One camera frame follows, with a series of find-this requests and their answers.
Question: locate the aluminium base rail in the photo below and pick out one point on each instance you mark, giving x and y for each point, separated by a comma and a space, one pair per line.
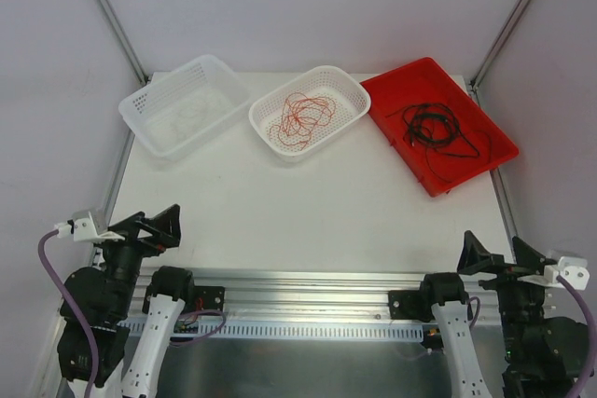
245, 295

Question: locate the red plastic tray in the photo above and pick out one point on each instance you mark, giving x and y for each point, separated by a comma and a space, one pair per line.
440, 132

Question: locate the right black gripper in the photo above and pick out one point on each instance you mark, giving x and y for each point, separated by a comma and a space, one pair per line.
506, 272

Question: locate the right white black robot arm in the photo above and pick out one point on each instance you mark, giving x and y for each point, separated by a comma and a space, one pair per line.
546, 357

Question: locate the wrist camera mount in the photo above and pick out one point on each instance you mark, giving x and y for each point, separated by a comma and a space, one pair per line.
86, 226
545, 270

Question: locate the aluminium frame post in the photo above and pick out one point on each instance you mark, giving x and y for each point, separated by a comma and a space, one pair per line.
122, 40
508, 29

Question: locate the white perforated oval basket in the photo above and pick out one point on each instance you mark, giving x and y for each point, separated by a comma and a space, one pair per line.
308, 112

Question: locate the right aluminium frame post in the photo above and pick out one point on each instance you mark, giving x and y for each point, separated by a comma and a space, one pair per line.
508, 29

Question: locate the translucent white rectangular basket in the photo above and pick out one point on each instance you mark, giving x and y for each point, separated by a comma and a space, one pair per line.
177, 113

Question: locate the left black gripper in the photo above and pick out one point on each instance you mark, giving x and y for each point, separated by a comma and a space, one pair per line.
141, 238

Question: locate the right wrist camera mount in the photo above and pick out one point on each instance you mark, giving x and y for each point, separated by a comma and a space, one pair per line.
545, 270

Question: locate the white slotted cable duct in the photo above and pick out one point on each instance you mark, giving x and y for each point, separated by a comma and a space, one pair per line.
239, 329

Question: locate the left aluminium frame post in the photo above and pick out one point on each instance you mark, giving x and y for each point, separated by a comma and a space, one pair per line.
122, 40

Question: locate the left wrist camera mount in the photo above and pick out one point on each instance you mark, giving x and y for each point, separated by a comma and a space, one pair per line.
86, 226

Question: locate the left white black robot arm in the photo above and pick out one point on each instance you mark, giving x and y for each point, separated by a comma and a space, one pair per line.
91, 357

